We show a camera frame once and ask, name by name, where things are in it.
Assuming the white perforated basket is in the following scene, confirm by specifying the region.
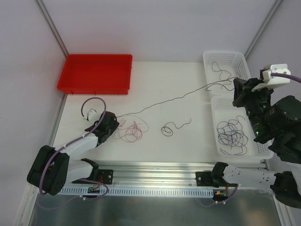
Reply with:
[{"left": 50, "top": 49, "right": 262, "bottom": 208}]
[
  {"left": 203, "top": 50, "right": 251, "bottom": 96},
  {"left": 211, "top": 96, "right": 274, "bottom": 160}
]

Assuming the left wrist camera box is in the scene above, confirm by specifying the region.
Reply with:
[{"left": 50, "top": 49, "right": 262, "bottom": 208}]
[{"left": 83, "top": 108, "right": 98, "bottom": 121}]

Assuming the separated dark wire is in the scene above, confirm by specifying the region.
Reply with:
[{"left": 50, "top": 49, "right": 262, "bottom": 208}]
[{"left": 216, "top": 114, "right": 249, "bottom": 156}]

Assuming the aluminium mounting rail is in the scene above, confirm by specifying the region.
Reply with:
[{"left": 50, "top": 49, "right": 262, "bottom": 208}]
[{"left": 65, "top": 161, "right": 269, "bottom": 189}]

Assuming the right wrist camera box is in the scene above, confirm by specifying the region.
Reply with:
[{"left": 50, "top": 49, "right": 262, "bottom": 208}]
[{"left": 252, "top": 64, "right": 291, "bottom": 92}]

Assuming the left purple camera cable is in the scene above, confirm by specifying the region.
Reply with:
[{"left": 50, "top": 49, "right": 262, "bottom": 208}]
[{"left": 39, "top": 97, "right": 108, "bottom": 196}]

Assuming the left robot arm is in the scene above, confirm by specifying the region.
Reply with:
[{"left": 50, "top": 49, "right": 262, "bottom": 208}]
[{"left": 26, "top": 112, "right": 119, "bottom": 195}]

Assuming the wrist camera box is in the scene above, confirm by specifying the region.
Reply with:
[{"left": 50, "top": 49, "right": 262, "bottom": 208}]
[
  {"left": 83, "top": 108, "right": 98, "bottom": 121},
  {"left": 252, "top": 64, "right": 291, "bottom": 92}
]

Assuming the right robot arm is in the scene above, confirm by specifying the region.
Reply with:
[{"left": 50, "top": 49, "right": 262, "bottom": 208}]
[{"left": 210, "top": 78, "right": 301, "bottom": 209}]

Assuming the white slotted cable duct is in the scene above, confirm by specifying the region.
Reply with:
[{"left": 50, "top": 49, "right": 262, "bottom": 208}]
[{"left": 59, "top": 186, "right": 214, "bottom": 198}]

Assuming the near white perforated basket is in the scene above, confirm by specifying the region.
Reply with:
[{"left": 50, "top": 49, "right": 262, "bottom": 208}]
[{"left": 211, "top": 96, "right": 274, "bottom": 160}]

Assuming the far white perforated basket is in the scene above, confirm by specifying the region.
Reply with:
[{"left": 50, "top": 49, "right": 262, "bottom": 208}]
[{"left": 203, "top": 50, "right": 251, "bottom": 96}]

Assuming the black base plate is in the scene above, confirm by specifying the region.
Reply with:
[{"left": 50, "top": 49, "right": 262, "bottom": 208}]
[
  {"left": 195, "top": 171, "right": 237, "bottom": 188},
  {"left": 72, "top": 169, "right": 114, "bottom": 185}
]

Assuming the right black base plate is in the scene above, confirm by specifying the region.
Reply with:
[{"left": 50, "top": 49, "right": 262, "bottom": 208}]
[{"left": 195, "top": 171, "right": 237, "bottom": 188}]

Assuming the separated pink wire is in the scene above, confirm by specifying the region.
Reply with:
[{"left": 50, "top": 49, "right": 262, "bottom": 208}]
[{"left": 112, "top": 116, "right": 150, "bottom": 143}]

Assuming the red plastic tray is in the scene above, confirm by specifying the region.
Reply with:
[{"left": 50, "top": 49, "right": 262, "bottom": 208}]
[{"left": 57, "top": 54, "right": 133, "bottom": 95}]

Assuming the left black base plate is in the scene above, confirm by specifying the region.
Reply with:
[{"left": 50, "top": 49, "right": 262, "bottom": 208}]
[{"left": 72, "top": 169, "right": 114, "bottom": 185}]

